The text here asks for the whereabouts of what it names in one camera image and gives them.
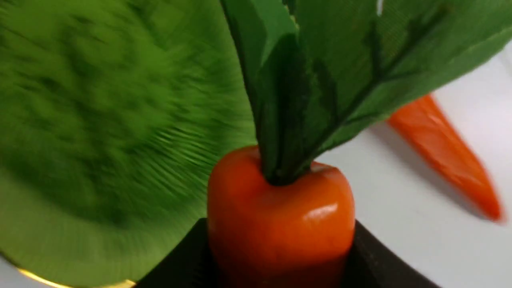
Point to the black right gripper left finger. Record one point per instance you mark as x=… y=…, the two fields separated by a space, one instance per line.
x=189 y=265

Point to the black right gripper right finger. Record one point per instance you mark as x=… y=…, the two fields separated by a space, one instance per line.
x=371 y=264

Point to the green ribbed plastic plate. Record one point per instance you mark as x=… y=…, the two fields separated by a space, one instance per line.
x=113 y=114

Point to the orange carrot with leaves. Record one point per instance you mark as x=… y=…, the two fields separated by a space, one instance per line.
x=317 y=73

